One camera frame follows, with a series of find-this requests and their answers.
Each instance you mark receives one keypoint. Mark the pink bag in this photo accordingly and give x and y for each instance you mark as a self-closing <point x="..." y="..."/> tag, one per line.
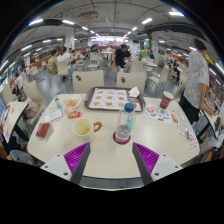
<point x="31" y="109"/>

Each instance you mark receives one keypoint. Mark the crumpled food wrapper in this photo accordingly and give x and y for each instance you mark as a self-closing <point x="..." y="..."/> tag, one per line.
<point x="71" y="102"/>

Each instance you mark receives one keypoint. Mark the clear plastic bottle blue cap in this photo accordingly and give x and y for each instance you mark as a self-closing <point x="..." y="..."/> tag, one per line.
<point x="124" y="125"/>

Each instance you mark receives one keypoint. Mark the brown food tray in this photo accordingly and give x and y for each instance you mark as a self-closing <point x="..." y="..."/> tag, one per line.
<point x="106" y="99"/>

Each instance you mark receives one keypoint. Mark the small red box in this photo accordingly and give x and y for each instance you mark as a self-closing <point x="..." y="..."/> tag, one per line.
<point x="42" y="130"/>

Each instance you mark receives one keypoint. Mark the ceiling air conditioner unit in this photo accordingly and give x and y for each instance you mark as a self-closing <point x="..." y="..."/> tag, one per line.
<point x="88" y="15"/>

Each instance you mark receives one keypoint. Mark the neighbouring cream table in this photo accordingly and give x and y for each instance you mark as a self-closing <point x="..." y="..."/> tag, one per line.
<point x="13" y="116"/>

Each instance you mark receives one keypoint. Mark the red ketchup packet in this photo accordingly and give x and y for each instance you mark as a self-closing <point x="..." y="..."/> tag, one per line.
<point x="74" y="114"/>

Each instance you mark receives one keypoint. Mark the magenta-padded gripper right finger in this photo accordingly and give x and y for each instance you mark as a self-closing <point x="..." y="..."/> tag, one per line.
<point x="147" y="159"/>

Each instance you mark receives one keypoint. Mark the red paper cup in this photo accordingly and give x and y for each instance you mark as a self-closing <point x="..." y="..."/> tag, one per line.
<point x="166" y="100"/>

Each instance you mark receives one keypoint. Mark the small red sachet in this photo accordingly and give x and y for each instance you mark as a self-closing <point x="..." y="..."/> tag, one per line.
<point x="174" y="118"/>

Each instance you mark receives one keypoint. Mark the white paper napkin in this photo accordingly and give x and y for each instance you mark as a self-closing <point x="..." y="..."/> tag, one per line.
<point x="134" y="92"/>

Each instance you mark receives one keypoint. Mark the white printed paper card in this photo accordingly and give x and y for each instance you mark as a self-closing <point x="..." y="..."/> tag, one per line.
<point x="53" y="116"/>

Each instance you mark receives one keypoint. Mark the group of ceiling lights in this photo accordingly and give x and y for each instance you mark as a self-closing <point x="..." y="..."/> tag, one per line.
<point x="175" y="13"/>

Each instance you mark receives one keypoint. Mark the group of cream chairs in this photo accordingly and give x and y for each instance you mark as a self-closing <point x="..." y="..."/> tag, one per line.
<point x="62" y="68"/>

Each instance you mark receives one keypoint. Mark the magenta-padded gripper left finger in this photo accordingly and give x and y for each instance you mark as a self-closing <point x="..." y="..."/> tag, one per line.
<point x="76" y="159"/>

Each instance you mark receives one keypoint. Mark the colourful printed paper flyer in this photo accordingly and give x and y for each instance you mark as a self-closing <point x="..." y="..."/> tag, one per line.
<point x="156" y="113"/>

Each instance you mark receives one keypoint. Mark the person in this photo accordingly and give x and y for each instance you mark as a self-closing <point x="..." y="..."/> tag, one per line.
<point x="121" y="56"/>
<point x="64" y="57"/>
<point x="152" y="55"/>
<point x="175" y="68"/>
<point x="52" y="63"/>
<point x="196" y="80"/>

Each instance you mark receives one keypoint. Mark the cream chair with round hole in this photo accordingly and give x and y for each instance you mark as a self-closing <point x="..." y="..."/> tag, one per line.
<point x="88" y="81"/>
<point x="131" y="81"/>

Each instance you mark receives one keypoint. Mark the small clear teal bottle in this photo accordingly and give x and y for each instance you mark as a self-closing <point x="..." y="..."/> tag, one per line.
<point x="58" y="103"/>

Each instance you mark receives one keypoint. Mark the flat round red coaster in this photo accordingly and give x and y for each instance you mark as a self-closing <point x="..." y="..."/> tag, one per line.
<point x="116" y="140"/>

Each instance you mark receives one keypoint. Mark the clear plastic-wrapped packet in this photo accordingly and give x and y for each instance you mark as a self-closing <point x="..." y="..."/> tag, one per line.
<point x="185" y="130"/>

